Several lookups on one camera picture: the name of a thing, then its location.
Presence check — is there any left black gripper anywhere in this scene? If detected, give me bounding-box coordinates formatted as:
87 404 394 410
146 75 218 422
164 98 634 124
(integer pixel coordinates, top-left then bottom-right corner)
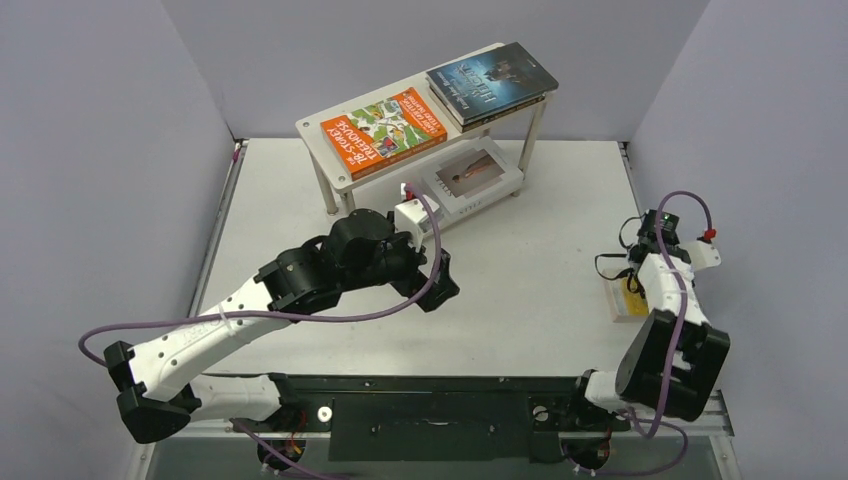
342 213 459 310

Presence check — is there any yellow red paperback book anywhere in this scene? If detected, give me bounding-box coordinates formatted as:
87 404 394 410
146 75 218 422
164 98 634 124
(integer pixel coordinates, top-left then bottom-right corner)
600 268 649 323

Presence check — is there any white style magazine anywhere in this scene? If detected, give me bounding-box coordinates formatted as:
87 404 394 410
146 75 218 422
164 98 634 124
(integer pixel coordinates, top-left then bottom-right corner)
420 137 524 220

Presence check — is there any orange 78-storey treehouse book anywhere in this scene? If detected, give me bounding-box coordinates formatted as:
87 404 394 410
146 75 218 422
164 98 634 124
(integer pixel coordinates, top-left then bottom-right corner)
321 88 447 180

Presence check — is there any dark blue paperback book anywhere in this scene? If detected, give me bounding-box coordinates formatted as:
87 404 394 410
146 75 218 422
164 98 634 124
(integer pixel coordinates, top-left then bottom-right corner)
426 42 559 100

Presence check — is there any black blue treehouse book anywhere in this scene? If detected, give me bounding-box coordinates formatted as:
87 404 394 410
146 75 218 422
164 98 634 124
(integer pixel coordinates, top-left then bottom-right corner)
429 85 547 132

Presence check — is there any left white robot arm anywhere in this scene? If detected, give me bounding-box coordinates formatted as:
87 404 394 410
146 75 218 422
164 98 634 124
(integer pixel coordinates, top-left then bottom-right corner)
104 209 460 444

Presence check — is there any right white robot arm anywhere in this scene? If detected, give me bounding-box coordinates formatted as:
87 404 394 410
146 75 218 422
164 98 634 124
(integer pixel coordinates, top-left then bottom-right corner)
563 210 731 427

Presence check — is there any white two-tier shelf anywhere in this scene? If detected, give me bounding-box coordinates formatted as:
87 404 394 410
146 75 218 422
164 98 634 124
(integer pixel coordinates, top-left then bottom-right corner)
296 42 559 226

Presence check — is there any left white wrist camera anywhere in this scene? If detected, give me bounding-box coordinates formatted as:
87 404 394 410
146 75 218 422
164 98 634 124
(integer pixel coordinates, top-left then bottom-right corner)
392 183 433 248

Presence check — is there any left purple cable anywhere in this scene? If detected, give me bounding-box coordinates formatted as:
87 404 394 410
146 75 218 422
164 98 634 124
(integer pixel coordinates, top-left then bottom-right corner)
78 182 444 480

